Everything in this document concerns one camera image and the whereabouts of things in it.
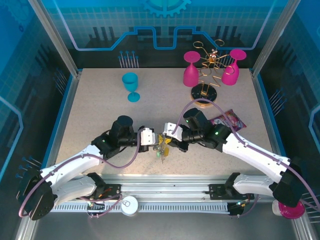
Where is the white tin can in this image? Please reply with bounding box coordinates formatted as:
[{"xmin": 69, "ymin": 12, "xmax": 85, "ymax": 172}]
[{"xmin": 120, "ymin": 194, "xmax": 139, "ymax": 216}]

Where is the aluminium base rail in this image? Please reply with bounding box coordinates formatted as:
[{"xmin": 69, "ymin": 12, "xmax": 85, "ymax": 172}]
[{"xmin": 74, "ymin": 173, "xmax": 276, "ymax": 204}]

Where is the aluminium frame post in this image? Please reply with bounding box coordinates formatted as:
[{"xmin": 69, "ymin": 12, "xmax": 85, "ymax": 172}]
[
  {"xmin": 250, "ymin": 0, "xmax": 303, "ymax": 77},
  {"xmin": 26, "ymin": 0, "xmax": 83, "ymax": 77}
]

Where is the teal plastic wine glass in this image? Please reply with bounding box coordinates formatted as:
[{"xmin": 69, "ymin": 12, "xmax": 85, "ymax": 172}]
[{"xmin": 121, "ymin": 72, "xmax": 141, "ymax": 103}]

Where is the pink plastic cup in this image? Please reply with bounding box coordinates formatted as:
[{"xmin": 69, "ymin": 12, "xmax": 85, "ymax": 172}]
[{"xmin": 271, "ymin": 199, "xmax": 306, "ymax": 220}]

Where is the white slotted cable duct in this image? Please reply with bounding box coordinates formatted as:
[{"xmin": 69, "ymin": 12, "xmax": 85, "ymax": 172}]
[{"xmin": 53, "ymin": 201, "xmax": 230, "ymax": 214}]

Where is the metal keyring band with rings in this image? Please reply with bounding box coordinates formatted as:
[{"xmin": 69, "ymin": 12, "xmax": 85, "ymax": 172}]
[{"xmin": 157, "ymin": 136, "xmax": 169, "ymax": 165}]

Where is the purple snack packet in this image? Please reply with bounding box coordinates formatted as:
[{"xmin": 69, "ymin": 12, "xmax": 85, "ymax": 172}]
[{"xmin": 209, "ymin": 108, "xmax": 247, "ymax": 132}]

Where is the gold wire glass rack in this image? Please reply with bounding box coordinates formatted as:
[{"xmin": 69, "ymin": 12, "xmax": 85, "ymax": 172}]
[{"xmin": 191, "ymin": 39, "xmax": 232, "ymax": 109}]

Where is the pink plastic wine glass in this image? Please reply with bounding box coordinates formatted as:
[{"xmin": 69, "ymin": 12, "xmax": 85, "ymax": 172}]
[
  {"xmin": 183, "ymin": 50, "xmax": 200, "ymax": 88},
  {"xmin": 221, "ymin": 49, "xmax": 247, "ymax": 86}
]

